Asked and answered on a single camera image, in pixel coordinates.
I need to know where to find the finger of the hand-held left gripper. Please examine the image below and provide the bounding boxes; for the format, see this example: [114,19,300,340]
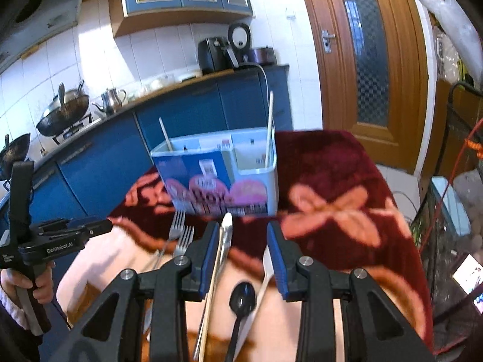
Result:
[73,219,114,240]
[68,216,102,229]

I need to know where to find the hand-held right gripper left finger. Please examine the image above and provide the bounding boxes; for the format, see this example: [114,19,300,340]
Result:
[47,222,221,362]

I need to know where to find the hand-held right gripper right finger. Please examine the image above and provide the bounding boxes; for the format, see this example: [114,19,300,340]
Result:
[267,222,438,362]

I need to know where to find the white spoon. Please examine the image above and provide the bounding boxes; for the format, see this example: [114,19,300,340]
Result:
[232,247,278,362]

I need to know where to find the wooden chopstick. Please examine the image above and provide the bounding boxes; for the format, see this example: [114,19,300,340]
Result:
[192,226,227,362]

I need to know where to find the metal table knife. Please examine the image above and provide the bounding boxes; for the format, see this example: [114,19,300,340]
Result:
[211,212,234,283]

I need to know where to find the black plastic spoon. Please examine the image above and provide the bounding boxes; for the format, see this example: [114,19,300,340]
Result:
[224,282,257,362]

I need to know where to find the white printed utensil box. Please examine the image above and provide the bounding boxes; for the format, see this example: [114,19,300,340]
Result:
[150,128,279,217]

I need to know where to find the person's left forearm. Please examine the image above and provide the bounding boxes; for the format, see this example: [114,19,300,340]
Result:
[0,288,40,362]

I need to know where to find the person's left hand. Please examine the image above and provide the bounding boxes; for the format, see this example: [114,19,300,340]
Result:
[0,260,55,310]

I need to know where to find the blue base cabinets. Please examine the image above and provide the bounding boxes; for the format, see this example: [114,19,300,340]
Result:
[0,64,293,234]

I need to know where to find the gas stove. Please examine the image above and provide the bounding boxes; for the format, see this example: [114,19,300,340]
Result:
[53,113,95,144]

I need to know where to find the small black wok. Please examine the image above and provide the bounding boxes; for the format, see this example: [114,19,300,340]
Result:
[0,133,31,182]

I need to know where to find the red floral blanket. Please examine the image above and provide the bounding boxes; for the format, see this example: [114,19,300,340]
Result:
[56,130,434,362]

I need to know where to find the large metal wok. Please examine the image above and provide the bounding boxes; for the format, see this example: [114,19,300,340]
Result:
[36,81,91,136]

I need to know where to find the metal kettle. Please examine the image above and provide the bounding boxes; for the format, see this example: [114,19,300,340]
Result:
[92,87,128,117]

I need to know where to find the wooden door with glass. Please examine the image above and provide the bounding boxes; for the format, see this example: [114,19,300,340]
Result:
[294,0,427,174]

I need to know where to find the light blue rounded panel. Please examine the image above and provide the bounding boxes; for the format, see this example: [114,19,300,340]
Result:
[430,176,472,238]

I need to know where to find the smartphone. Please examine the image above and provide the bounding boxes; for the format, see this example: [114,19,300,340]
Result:
[453,252,483,306]

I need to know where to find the black air fryer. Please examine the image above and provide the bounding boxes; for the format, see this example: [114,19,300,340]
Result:
[198,37,238,76]

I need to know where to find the dark electric pot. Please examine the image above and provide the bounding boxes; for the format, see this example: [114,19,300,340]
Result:
[249,46,276,65]

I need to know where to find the grey range hood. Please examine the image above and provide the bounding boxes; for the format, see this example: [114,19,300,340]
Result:
[0,0,89,72]

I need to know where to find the black mesh rack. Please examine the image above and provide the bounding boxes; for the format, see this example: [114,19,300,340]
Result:
[447,81,483,182]

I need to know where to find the black and white rice cooker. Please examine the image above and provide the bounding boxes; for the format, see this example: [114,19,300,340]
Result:
[228,23,251,65]

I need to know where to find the white plastic bag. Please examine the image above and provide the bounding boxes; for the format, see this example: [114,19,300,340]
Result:
[419,0,483,72]

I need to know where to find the white power cable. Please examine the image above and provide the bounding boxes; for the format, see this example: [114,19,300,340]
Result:
[241,62,269,100]

